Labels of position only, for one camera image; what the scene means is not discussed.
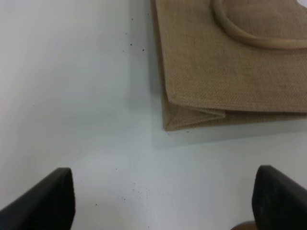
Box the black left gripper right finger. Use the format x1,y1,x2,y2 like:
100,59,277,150
252,165,307,230

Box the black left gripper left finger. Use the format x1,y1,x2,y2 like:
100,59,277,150
0,168,76,230

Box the pink peach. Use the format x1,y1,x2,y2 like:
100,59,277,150
231,221,257,230

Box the brown linen tote bag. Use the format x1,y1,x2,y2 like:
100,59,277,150
151,0,307,131

